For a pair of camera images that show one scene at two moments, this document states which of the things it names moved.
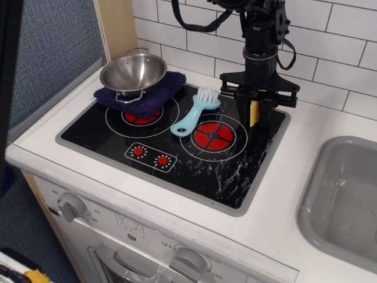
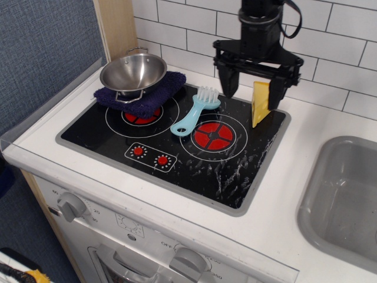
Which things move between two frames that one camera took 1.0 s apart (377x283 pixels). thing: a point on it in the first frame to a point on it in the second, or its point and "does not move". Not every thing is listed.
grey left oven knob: (70, 206) does not move
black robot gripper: (259, 75) to (261, 50)
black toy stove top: (218, 163) does not move
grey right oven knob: (189, 263) does not move
